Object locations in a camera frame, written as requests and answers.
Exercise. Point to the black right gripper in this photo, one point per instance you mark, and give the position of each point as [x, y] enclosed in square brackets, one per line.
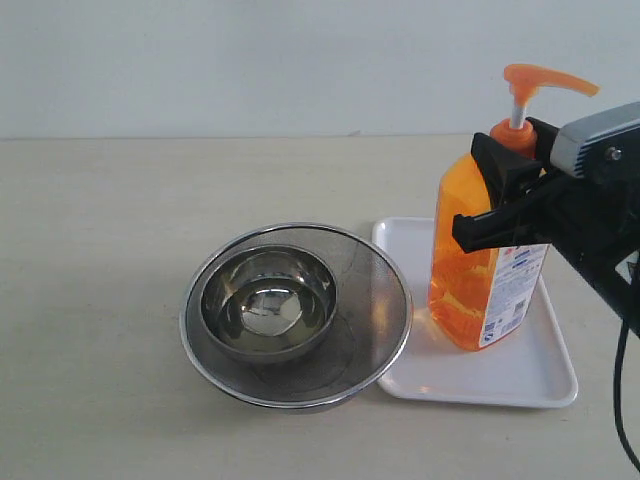
[594, 227]

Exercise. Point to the orange pump soap bottle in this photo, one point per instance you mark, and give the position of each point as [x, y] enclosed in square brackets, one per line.
[478, 298]

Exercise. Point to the small stainless steel bowl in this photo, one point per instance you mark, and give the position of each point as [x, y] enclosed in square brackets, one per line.
[269, 304]

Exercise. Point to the white rectangular plastic tray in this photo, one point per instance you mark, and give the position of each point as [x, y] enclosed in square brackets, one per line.
[530, 367]

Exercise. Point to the steel mesh strainer basket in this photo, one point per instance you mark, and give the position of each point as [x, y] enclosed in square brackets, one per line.
[368, 333]

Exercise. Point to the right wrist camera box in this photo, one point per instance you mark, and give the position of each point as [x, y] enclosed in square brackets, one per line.
[600, 148]

